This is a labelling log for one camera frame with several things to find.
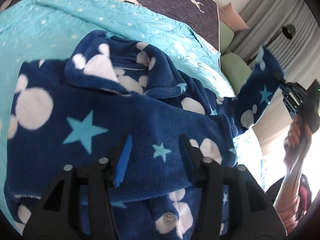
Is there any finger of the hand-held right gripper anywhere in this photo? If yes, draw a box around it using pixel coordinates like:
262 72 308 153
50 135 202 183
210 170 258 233
282 94 304 121
280 79 308 96

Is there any green pillow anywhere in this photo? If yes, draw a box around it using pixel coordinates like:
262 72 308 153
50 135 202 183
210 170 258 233
219 20 235 53
220 53 253 97

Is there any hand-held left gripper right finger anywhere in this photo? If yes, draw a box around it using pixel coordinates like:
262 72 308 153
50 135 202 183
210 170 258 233
180 133 287 240

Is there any pink pillow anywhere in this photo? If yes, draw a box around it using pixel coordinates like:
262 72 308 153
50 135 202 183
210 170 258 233
218 2 250 31

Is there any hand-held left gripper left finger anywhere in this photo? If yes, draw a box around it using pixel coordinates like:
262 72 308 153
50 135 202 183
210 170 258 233
23 134 133 240

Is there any light blue star quilt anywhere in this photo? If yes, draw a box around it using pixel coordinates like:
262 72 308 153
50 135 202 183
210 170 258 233
0 0 266 207

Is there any black floor lamp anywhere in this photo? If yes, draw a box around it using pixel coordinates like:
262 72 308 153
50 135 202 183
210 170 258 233
246 24 297 64

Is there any person's right forearm pink sleeve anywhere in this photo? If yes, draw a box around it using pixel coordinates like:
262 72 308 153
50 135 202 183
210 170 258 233
273 173 310 231

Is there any grey curtain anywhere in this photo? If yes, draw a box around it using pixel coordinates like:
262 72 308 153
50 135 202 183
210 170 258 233
229 0 320 87

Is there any person's right hand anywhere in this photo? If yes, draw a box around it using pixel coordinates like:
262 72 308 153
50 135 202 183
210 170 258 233
283 122 313 178

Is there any dark deer print bedsheet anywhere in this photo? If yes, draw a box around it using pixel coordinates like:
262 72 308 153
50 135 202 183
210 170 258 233
0 0 221 53

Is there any navy fleece pajama top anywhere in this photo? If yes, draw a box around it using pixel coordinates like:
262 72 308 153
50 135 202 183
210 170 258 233
6 30 287 240

